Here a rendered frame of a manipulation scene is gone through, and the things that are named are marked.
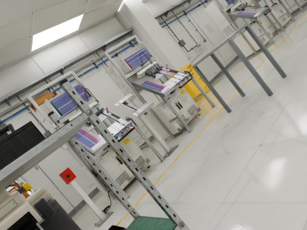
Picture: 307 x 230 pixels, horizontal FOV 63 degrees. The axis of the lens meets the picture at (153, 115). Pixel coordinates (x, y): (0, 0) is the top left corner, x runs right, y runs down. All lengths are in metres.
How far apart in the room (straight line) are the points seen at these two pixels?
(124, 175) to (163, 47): 3.69
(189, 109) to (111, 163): 1.75
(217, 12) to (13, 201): 6.30
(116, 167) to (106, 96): 2.45
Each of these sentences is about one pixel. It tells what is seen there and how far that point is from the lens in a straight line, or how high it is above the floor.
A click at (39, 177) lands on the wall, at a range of 5.12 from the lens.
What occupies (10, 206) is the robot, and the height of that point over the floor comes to 0.84.
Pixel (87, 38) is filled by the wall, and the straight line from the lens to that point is 6.33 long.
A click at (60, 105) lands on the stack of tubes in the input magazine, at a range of 3.84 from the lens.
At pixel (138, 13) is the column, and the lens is 6.63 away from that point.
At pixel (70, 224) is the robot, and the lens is 2.20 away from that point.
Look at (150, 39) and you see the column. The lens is 6.41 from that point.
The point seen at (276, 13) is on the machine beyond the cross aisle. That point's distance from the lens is 8.24.
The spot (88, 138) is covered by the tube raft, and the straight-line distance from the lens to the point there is 3.49.
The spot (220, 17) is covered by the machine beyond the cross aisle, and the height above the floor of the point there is 1.29.
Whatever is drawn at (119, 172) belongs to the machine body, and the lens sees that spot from 3.68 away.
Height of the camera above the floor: 0.83
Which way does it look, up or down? 4 degrees down
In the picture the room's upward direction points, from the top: 39 degrees counter-clockwise
